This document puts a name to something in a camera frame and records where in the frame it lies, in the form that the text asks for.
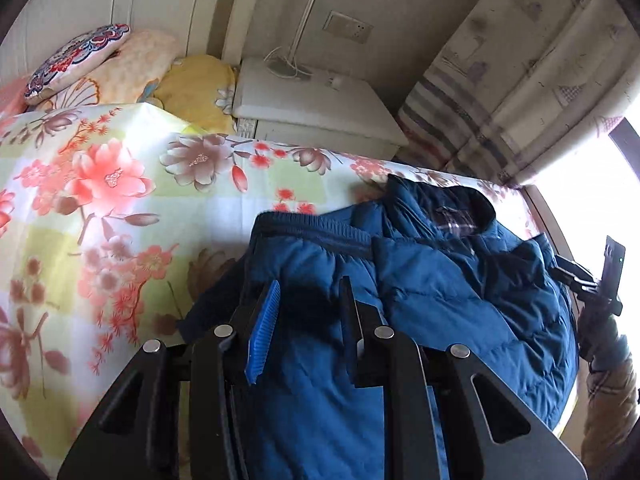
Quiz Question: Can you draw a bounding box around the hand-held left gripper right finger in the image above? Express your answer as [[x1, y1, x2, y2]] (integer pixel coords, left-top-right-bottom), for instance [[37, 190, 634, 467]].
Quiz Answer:
[[339, 275, 588, 480]]

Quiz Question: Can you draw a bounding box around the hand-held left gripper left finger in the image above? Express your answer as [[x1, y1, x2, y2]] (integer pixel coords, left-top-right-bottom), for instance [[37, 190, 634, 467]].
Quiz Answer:
[[57, 280, 281, 480]]

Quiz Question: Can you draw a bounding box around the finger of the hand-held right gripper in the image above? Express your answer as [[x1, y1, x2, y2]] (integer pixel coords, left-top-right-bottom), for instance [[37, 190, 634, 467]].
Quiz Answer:
[[550, 254, 603, 301]]

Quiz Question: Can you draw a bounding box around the blue puffer jacket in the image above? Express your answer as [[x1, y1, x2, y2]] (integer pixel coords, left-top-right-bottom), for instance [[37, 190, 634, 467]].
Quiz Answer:
[[177, 174, 581, 480]]

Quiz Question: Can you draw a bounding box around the dark framed window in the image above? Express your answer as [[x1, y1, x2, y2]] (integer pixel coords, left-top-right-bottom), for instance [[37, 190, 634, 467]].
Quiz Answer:
[[537, 115, 640, 286]]

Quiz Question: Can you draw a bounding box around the printed striped curtain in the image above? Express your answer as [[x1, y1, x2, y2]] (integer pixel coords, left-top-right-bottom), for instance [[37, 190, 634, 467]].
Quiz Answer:
[[395, 0, 640, 188]]

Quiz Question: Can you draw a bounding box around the white nightstand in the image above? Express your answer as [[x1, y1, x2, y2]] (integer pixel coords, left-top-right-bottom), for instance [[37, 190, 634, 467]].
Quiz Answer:
[[231, 57, 411, 161]]

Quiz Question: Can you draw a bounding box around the floral quilt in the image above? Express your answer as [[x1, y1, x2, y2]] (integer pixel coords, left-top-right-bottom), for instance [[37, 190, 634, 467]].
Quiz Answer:
[[0, 102, 541, 466]]

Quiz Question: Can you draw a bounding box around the yellow pillow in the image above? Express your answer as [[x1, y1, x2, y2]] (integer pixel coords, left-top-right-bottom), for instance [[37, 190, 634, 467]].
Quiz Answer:
[[154, 55, 237, 136]]

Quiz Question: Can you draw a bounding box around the peach pillow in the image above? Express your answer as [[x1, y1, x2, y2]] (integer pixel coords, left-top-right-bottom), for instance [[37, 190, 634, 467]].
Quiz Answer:
[[37, 29, 183, 111]]

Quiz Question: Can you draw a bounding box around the white slim lamp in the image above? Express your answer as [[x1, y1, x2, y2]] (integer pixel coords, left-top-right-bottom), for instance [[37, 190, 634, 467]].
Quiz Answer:
[[262, 0, 333, 81]]

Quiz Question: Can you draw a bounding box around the patterned round cushion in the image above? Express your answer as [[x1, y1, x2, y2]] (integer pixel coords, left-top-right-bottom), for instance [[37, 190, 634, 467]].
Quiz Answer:
[[24, 23, 132, 107]]

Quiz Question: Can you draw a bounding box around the beige wall socket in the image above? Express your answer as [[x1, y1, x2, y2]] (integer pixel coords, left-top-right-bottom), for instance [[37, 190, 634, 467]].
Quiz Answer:
[[322, 10, 375, 41]]

